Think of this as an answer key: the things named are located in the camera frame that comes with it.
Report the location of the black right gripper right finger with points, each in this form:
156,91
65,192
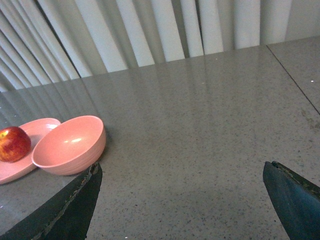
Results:
295,199

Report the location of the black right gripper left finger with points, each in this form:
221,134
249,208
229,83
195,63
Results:
65,216

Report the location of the red apple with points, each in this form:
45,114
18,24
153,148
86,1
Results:
14,144

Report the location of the pink bowl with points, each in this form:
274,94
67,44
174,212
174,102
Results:
72,146

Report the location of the pink plate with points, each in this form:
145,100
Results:
36,130

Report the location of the white vertical curtain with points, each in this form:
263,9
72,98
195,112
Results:
49,41

